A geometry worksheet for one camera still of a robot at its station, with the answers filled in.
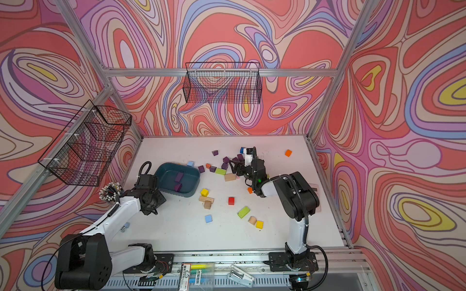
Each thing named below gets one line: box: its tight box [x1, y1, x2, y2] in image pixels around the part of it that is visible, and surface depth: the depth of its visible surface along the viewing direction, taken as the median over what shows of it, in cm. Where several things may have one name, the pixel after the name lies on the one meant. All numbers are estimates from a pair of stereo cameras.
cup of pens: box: [98, 181, 123, 202], surface depth 78 cm
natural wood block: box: [224, 173, 237, 182], surface depth 100 cm
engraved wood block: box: [199, 196, 215, 204], surface depth 93 cm
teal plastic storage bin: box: [154, 162, 201, 198], surface depth 101 cm
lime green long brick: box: [215, 167, 227, 176], surface depth 104 cm
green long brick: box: [237, 206, 251, 219], surface depth 90 cm
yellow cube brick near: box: [255, 220, 264, 230], surface depth 86 cm
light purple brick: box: [174, 172, 184, 183], surface depth 101 cm
